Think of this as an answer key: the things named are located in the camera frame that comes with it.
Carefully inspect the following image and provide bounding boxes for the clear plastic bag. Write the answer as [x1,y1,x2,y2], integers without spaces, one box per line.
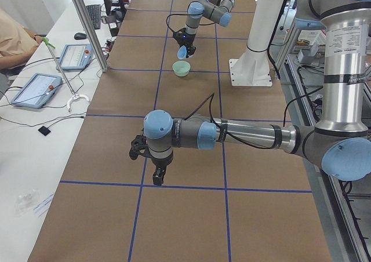
[14,188,54,217]

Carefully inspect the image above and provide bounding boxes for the light blue plastic cup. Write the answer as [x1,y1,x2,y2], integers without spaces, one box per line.
[177,45,188,60]

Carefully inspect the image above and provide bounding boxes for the aluminium frame post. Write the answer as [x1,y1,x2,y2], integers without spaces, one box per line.
[72,0,108,72]

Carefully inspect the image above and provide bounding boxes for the black keyboard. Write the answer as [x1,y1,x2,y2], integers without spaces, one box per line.
[86,4,101,30]

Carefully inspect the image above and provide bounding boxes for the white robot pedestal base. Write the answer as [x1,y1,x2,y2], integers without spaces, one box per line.
[229,0,286,87]

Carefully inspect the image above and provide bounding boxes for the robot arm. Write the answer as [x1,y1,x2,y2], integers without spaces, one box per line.
[127,0,311,193]
[173,0,235,60]

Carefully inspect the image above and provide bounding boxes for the black computer mouse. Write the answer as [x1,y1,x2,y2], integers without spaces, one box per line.
[74,32,87,40]

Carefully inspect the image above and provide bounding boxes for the person in beige shirt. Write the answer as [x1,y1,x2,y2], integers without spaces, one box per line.
[1,9,42,70]

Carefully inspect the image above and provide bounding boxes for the mint green bowl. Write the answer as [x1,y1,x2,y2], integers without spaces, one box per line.
[172,60,191,77]

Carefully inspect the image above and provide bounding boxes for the far teach pendant tablet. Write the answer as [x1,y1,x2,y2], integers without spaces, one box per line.
[59,44,93,71]

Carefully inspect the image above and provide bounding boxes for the near teach pendant tablet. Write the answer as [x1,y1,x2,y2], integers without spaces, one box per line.
[10,73,62,109]

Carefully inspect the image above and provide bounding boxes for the reacher grabber stick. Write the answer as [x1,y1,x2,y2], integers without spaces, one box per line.
[42,37,90,112]

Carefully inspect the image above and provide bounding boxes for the small black square pad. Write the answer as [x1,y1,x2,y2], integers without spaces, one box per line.
[38,126,51,136]

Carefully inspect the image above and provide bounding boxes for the teach pendant tablet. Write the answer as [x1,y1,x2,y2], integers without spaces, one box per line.
[59,44,93,71]
[10,73,62,109]

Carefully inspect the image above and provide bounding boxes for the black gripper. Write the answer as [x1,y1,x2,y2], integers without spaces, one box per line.
[129,129,173,185]
[173,27,196,58]

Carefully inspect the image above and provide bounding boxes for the grey power adapter box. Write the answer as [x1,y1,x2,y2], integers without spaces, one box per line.
[297,43,319,65]

